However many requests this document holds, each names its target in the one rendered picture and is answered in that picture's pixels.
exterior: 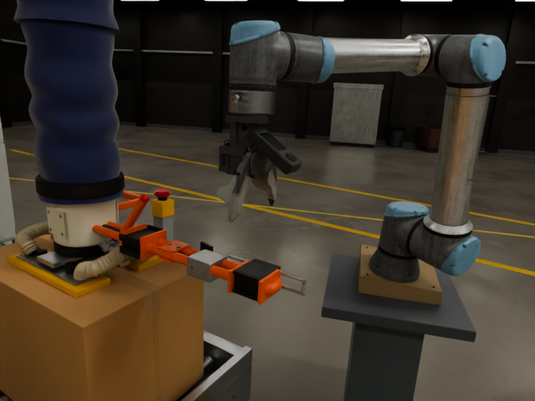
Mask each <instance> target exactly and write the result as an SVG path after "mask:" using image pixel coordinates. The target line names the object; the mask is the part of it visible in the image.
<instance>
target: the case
mask: <svg viewBox="0 0 535 401"><path fill-rule="evenodd" d="M22 252H23V250H22V249H21V248H20V247H19V246H18V245H17V243H11V244H8V245H5V246H1V247H0V390H1V391H2V392H4V393H5V394H6V395H7V396H9V397H10V398H11V399H12V400H13V401H176V400H177V399H178V398H179V397H181V396H182V395H183V394H184V393H185V392H187V391H188V390H189V389H190V388H191V387H192V386H193V385H194V384H195V383H197V382H198V381H199V380H200V379H201V378H203V376H204V281H203V280H200V279H199V278H194V277H193V276H190V275H187V266H186V265H183V264H180V263H173V264H172V263H168V262H166V261H162V262H160V263H157V264H155V265H153V266H151V267H148V268H146V269H144V270H142V271H136V270H134V269H131V268H130V267H126V266H124V267H114V268H112V269H111V270H109V271H106V272H105V273H102V274H103V275H106V276H107V277H109V278H110V279H111V284H109V285H107V286H104V287H102V288H99V289H98V290H94V291H92V292H91V293H89V294H85V295H84V296H81V297H79V298H75V297H73V296H72V295H70V294H67V293H65V292H64V291H62V290H59V289H58V288H56V287H55V286H52V285H50V284H48V283H47V282H44V281H42V280H41V279H39V278H37V277H35V276H33V275H31V274H29V273H27V272H25V271H24V270H22V269H20V268H18V267H16V266H14V265H12V264H10V263H8V259H7V258H8V257H9V256H11V255H16V254H20V253H22Z"/></svg>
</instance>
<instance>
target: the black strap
mask: <svg viewBox="0 0 535 401"><path fill-rule="evenodd" d="M35 184H36V191H37V193H38V194H40V195H41V196H43V197H49V198H55V199H88V198H95V197H105V196H108V195H111V194H114V193H118V192H120V191H121V190H123V189H124V187H125V184H124V174H123V172H122V171H120V173H119V176H118V177H116V178H113V179H111V180H108V181H100V182H94V183H87V184H62V183H56V182H51V181H46V180H45V179H43V178H41V175H40V174H39V175H37V176H36V177H35Z"/></svg>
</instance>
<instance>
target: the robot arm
mask: <svg viewBox="0 0 535 401"><path fill-rule="evenodd" d="M279 30H280V26H279V23H278V22H276V21H241V22H237V23H236V24H234V25H233V26H232V28H231V37H230V42H229V45H230V61H229V97H228V111H229V112H231V113H236V114H234V115H226V116H225V122H227V123H230V139H229V140H228V141H229V142H228V141H227V142H225V141H226V140H225V141H224V145H221V146H219V171H221V172H225V173H226V174H230V175H234V176H233V177H232V180H231V181H230V183H229V184H228V185H226V186H223V187H220V188H219V189H218V190H217V197H218V198H220V199H221V200H223V201H224V202H226V203H227V204H229V210H228V221H230V222H233V221H234V220H235V219H236V218H237V217H238V216H239V215H240V208H241V206H242V204H243V203H244V197H245V195H246V193H247V192H248V190H249V188H250V186H251V184H250V180H249V177H250V178H252V183H253V185H254V186H255V187H257V188H260V189H262V190H264V191H266V193H267V194H268V200H269V203H270V206H273V205H274V203H275V197H276V182H277V176H276V167H277V168H279V169H280V170H281V171H282V172H283V173H284V174H289V173H294V172H296V171H298V169H299V168H300V166H301V165H302V162H301V161H300V160H299V159H298V158H297V157H296V156H295V155H293V153H292V152H291V151H289V150H288V149H287V148H286V147H285V146H284V145H283V144H281V143H280V142H279V141H278V140H277V139H276V138H275V137H273V136H272V135H271V134H270V133H269V132H268V131H267V130H265V129H264V128H263V127H260V124H261V123H269V116H268V115H273V114H274V113H275V90H276V81H277V80H285V81H295V82H307V83H313V84H316V83H322V82H324V81H326V80H327V79H328V78H329V76H330V74H331V73H351V72H399V71H401V72H402V73H404V74H405V75H406V76H439V77H447V82H446V87H447V90H446V96H445V103H444V109H443V121H442V128H441V135H440V141H439V153H438V159H437V166H436V172H435V184H434V191H433V198H432V210H431V213H430V214H429V215H428V213H429V209H428V208H427V207H426V206H424V205H421V204H417V203H412V202H405V201H397V202H392V203H390V204H388V205H387V208H386V210H385V214H384V219H383V224H382V228H381V235H380V239H379V244H378V248H377V249H376V251H375V252H374V254H373V256H372V257H371V259H370V261H369V268H370V270H371V271H372V272H373V273H374V274H376V275H378V276H379V277H381V278H384V279H387V280H389V281H392V282H402V283H408V282H415V281H416V280H417V279H418V278H419V276H420V265H419V260H418V259H420V260H422V261H424V262H425V263H427V264H429V265H431V266H433V267H434V268H436V269H438V270H440V271H442V272H443V273H446V274H449V275H451V276H459V275H461V274H463V273H465V272H466V271H467V270H468V269H469V268H470V267H471V266H472V265H473V264H474V262H475V260H476V259H477V258H478V255H479V252H480V250H481V241H480V240H479V239H478V238H477V237H476V236H472V229H473V224H472V223H471V222H470V221H469V220H468V219H467V217H468V212H469V207H470V202H471V194H472V189H473V184H474V176H475V170H476V165H477V161H478V152H479V147H480V142H481V137H482V129H483V124H484V119H485V114H486V106H487V101H488V96H489V91H490V88H491V84H492V82H493V81H495V80H497V79H498V78H499V77H500V75H501V74H502V71H503V70H504V67H505V64H506V49H505V46H504V44H503V43H502V40H501V39H500V38H498V37H496V36H493V35H485V34H477V35H451V34H412V35H410V36H408V37H406V38H405V39H369V38H333V37H321V36H318V37H314V36H308V35H303V34H297V33H288V32H282V31H279Z"/></svg>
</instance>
